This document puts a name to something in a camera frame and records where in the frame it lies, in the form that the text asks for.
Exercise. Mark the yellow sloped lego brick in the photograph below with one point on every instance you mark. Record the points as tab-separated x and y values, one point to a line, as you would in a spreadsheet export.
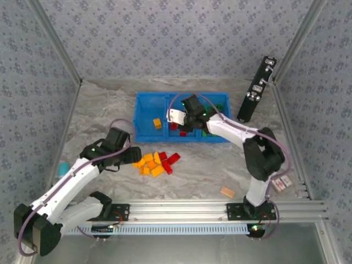
157	157

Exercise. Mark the green lego brick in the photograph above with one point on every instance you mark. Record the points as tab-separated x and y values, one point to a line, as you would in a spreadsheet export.
205	134
219	106

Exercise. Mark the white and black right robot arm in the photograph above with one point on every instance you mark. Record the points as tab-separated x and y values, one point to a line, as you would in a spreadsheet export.
228	129

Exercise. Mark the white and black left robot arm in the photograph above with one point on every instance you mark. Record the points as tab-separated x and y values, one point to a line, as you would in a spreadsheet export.
66	184

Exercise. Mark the black panel with metal latches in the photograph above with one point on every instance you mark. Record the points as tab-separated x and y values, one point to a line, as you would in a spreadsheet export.
247	110

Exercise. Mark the teal cylindrical tool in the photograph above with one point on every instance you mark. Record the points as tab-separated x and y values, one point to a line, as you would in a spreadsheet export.
63	168

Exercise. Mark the small circuit board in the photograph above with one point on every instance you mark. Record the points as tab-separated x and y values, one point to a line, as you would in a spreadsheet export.
101	228
255	228

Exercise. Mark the small wooden block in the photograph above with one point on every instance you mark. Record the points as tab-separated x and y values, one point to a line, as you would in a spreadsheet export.
227	192

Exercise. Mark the playing card box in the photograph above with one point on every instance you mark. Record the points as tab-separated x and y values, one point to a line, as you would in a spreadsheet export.
283	183

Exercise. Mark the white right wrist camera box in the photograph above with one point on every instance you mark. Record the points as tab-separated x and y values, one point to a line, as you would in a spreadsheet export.
176	116

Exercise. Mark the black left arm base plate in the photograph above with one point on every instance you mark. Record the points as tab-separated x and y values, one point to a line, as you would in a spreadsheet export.
121	211

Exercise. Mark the aluminium table side rail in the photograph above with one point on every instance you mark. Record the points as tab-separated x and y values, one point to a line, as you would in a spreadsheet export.
287	123
65	137

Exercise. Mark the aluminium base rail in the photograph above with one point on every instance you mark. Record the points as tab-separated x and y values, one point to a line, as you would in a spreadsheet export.
176	210

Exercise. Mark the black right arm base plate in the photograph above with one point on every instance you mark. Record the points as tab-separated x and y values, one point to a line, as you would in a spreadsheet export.
233	211

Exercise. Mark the aluminium frame post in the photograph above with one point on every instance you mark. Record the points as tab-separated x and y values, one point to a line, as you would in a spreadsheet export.
301	38
56	41

